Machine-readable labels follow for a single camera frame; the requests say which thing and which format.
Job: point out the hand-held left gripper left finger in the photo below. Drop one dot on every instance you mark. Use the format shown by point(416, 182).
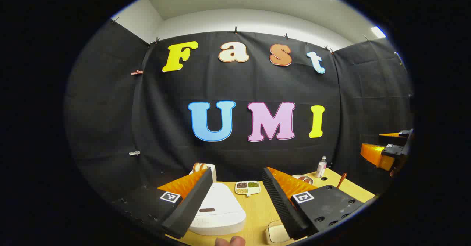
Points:
point(187, 205)

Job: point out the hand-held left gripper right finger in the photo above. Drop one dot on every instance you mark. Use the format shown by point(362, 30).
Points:
point(279, 205)

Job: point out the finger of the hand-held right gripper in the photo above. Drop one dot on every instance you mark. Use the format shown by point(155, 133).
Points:
point(377, 155)
point(395, 139)

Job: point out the white rice cooker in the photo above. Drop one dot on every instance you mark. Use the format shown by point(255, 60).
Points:
point(220, 209)

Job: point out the brown wooden spoon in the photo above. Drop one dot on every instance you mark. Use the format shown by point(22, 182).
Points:
point(341, 180)

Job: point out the white round plate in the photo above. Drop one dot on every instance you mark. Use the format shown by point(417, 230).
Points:
point(296, 176)

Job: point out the white divided grain dish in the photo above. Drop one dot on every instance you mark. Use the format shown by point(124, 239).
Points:
point(247, 187)

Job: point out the toasted bread slice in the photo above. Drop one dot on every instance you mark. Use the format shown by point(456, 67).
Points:
point(203, 166)
point(196, 167)

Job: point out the white toaster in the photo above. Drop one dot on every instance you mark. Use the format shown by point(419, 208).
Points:
point(212, 170)

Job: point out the clear bottle with pink label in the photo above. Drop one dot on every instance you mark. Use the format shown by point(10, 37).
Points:
point(321, 168)

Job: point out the silver backdrop clip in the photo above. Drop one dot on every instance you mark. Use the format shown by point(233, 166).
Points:
point(134, 153)

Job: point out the ceiling light strip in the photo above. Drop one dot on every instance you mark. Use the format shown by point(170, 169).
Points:
point(378, 31)

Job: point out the black backdrop cloth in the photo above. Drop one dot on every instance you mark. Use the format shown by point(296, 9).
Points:
point(110, 109)

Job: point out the red backdrop clip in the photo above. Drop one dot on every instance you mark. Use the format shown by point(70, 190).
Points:
point(137, 72)

